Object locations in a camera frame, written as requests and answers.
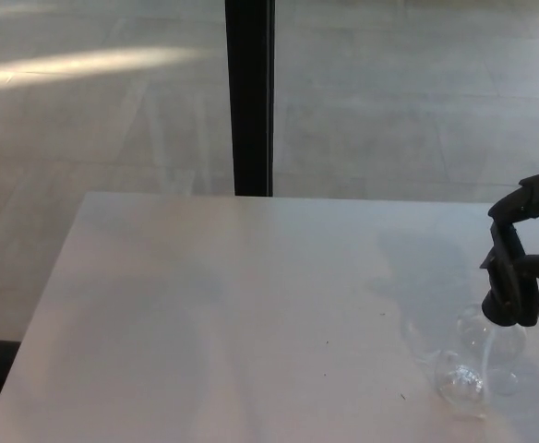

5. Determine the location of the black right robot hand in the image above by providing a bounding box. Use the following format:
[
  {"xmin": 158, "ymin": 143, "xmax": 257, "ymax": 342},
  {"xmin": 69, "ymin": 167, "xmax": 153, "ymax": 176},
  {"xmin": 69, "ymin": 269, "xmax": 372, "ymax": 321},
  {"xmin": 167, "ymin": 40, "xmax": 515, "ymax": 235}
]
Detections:
[{"xmin": 487, "ymin": 170, "xmax": 539, "ymax": 288}]

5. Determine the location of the black spray trigger lid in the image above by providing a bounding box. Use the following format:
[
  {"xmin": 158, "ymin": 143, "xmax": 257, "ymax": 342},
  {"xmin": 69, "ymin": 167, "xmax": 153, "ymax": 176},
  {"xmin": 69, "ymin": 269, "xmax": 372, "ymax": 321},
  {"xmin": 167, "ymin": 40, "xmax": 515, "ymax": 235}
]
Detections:
[{"xmin": 479, "ymin": 221, "xmax": 539, "ymax": 329}]

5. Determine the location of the clear plastic spray bottle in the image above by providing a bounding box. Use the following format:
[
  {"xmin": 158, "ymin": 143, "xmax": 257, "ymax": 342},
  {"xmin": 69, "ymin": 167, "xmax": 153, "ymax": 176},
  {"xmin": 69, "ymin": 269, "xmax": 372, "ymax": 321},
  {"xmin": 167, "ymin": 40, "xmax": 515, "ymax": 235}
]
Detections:
[{"xmin": 435, "ymin": 304, "xmax": 528, "ymax": 419}]

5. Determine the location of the black vertical pillar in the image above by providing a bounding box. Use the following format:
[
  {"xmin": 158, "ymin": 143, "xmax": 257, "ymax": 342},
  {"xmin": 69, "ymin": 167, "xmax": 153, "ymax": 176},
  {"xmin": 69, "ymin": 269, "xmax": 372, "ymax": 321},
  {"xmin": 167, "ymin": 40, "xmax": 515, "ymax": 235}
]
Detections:
[{"xmin": 224, "ymin": 0, "xmax": 277, "ymax": 198}]

